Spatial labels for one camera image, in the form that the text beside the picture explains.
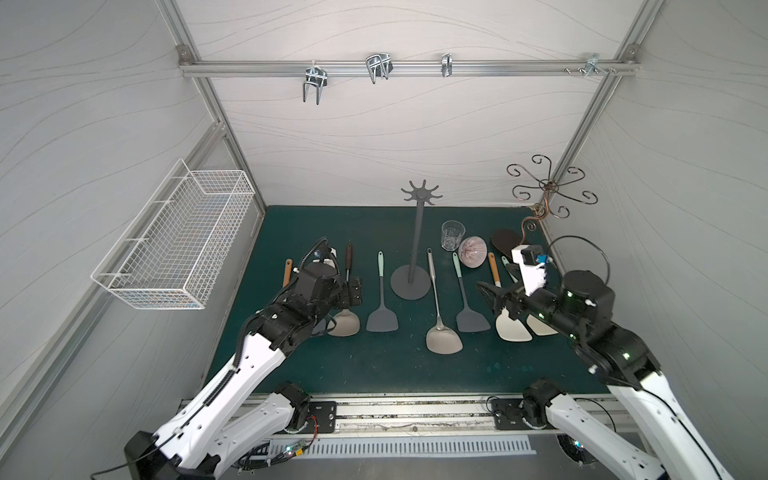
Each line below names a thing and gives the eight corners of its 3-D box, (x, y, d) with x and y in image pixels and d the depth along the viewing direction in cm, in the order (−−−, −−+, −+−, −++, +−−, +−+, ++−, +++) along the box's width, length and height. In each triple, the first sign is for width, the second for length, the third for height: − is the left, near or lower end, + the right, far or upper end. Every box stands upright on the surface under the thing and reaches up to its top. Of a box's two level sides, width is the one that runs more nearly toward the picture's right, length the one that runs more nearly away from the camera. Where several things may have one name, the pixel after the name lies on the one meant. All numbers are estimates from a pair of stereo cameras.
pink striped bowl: (461, 268, 104) (464, 257, 98) (457, 248, 110) (460, 236, 104) (484, 268, 104) (489, 257, 98) (479, 248, 110) (484, 236, 104)
